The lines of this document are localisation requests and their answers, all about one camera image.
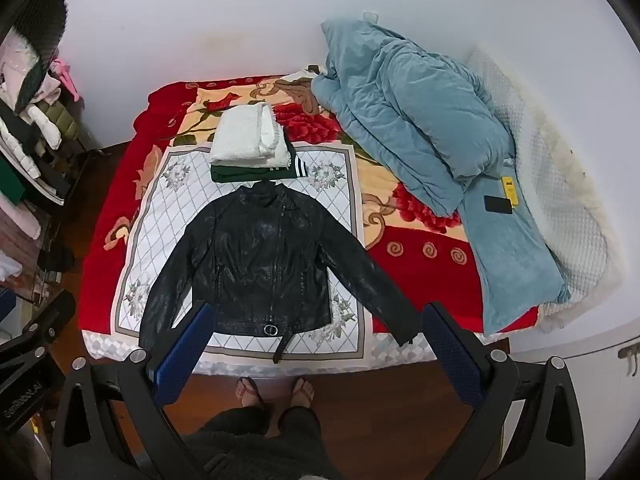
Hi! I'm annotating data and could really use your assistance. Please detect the red floral blanket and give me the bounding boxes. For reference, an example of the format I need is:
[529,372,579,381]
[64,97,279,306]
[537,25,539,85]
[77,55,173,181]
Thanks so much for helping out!
[80,74,541,346]

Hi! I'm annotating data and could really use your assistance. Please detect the black leather jacket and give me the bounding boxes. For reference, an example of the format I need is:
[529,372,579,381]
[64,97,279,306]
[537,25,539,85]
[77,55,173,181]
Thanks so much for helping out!
[139,181,421,365]

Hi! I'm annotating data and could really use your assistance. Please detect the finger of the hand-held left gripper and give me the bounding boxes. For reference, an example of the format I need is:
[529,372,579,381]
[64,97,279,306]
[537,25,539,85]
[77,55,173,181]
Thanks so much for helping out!
[22,290,77,356]

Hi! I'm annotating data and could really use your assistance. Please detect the white textured pillow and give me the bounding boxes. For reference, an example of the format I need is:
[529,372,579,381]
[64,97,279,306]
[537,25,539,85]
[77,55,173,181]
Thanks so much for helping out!
[465,45,626,333]

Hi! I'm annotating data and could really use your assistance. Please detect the green folded garment white stripes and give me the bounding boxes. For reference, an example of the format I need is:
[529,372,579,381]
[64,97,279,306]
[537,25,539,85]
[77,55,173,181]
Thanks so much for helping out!
[210,142,307,183]

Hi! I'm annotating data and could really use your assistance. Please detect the person's foot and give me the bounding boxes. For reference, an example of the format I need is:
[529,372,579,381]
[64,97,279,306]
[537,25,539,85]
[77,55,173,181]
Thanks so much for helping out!
[288,376,316,409]
[236,377,264,411]

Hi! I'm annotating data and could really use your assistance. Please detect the clothes rack with garments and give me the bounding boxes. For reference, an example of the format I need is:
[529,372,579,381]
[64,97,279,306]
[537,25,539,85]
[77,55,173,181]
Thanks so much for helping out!
[0,0,96,311]

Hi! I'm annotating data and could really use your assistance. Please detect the person's left leg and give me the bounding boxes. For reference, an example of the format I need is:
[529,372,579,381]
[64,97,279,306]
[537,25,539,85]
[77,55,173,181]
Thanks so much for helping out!
[187,406,276,480]

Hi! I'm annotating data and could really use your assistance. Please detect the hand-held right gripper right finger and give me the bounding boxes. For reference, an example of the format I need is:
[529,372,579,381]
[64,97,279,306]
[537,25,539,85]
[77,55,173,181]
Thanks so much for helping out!
[422,301,587,480]

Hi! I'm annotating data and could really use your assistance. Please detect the white floral quilted mat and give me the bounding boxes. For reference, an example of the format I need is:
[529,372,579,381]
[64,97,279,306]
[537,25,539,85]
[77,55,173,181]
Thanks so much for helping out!
[110,146,376,361]

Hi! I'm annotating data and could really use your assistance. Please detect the person's right foot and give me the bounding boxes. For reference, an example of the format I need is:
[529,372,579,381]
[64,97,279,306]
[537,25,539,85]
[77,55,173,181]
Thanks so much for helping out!
[288,376,316,409]

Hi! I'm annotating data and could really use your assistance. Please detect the person's left foot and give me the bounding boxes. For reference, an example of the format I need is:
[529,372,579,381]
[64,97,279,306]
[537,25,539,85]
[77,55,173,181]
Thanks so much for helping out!
[236,377,264,411]

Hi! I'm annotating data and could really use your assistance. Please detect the person's right leg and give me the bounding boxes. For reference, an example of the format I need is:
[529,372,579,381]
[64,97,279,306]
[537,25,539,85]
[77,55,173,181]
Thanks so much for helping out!
[279,406,346,480]

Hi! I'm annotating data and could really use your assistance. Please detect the black phone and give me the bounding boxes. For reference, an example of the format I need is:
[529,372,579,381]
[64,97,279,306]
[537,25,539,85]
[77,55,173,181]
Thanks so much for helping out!
[483,195,514,215]

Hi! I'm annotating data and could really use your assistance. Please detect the person's leg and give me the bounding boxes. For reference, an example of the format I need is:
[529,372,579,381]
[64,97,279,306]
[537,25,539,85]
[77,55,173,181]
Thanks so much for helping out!
[279,406,346,480]
[187,406,276,480]

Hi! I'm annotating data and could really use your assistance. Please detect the pink garment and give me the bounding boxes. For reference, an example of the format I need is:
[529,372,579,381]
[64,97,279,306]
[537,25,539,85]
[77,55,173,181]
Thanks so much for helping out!
[50,58,82,102]

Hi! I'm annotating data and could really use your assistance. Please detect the light blue duvet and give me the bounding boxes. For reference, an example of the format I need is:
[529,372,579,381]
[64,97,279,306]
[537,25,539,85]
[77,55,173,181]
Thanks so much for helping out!
[311,17,573,336]

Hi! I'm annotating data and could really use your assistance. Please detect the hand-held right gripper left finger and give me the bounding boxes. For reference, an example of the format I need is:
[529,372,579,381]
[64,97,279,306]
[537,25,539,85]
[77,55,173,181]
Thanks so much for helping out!
[50,301,217,480]

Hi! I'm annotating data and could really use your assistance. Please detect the black slippers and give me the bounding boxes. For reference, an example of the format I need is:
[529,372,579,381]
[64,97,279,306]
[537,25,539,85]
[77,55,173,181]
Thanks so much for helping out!
[37,245,76,272]

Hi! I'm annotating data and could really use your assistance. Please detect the yellow card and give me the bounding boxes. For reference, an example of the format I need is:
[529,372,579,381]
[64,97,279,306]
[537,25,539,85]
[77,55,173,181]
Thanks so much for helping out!
[501,175,521,209]

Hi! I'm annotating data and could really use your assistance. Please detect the white diamond-pattern mattress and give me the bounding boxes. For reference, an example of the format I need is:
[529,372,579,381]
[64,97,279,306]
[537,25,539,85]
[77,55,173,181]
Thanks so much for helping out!
[80,329,441,376]

